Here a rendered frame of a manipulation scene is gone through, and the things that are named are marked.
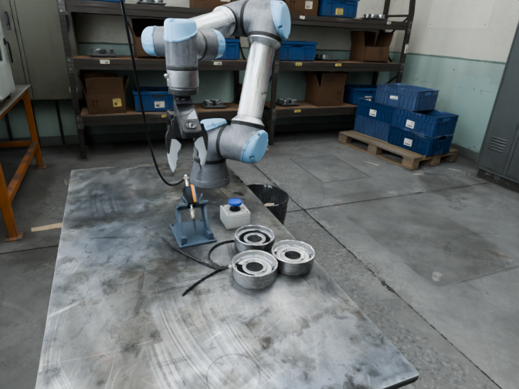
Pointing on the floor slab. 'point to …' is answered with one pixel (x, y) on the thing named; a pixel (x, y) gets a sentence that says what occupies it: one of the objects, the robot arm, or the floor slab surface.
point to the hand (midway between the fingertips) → (188, 167)
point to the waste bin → (276, 195)
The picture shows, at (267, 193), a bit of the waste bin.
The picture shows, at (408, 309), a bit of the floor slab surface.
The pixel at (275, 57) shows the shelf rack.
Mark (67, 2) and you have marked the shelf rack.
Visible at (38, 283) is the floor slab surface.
